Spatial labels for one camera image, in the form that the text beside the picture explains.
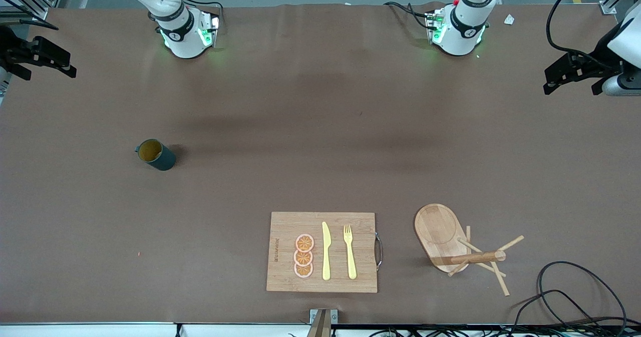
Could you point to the orange slice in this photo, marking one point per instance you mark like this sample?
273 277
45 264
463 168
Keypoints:
304 242
303 258

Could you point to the wooden cup rack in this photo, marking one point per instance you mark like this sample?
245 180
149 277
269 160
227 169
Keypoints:
438 232

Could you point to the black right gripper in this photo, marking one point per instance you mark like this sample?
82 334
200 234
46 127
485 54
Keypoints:
11 49

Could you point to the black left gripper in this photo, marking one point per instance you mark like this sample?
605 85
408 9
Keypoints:
597 61

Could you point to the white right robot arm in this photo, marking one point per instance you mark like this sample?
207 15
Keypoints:
185 41

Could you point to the yellow plastic knife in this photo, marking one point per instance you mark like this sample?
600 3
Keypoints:
326 257

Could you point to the teal cup yellow inside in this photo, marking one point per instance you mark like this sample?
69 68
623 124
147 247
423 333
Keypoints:
163 159

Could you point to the white table edge ledge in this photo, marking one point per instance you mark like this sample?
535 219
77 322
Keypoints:
100 330

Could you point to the yellow plastic fork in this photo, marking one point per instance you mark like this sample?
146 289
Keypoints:
351 267

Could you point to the white paper scrap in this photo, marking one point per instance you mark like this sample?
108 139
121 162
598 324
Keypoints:
509 20

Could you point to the aluminium camera mount post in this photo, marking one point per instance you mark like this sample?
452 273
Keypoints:
323 327

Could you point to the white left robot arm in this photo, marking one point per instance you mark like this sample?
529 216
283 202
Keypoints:
463 31

